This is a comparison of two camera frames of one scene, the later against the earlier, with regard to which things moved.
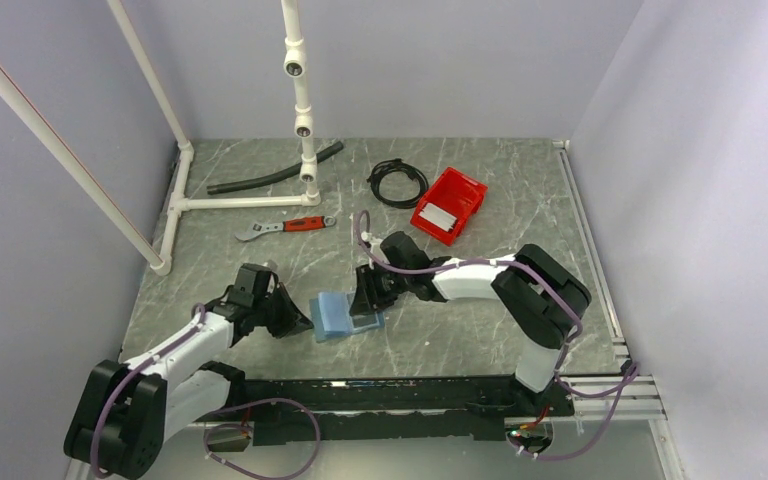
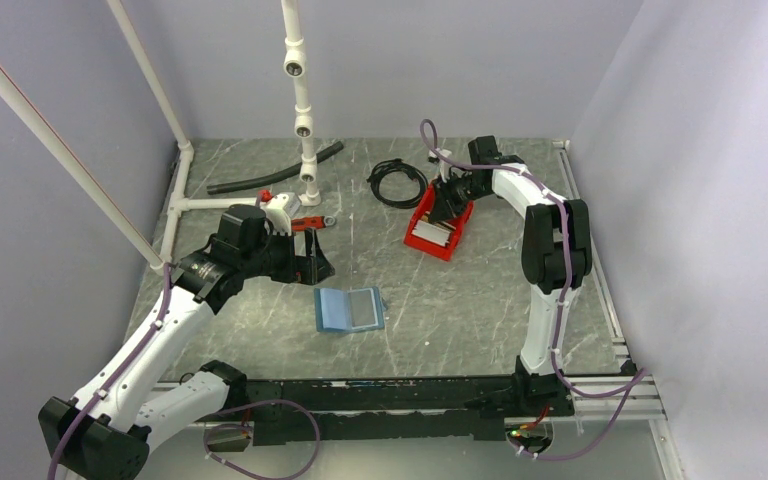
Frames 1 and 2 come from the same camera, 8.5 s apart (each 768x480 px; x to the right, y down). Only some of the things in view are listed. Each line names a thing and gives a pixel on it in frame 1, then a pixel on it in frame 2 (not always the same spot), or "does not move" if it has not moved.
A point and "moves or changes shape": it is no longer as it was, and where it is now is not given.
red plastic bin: (453, 192) moves or changes shape
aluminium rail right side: (628, 396) does not move
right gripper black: (367, 296) -> (443, 206)
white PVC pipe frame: (295, 63) does not move
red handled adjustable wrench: (302, 224) does not move
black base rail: (375, 409) does not move
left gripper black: (293, 319) -> (296, 268)
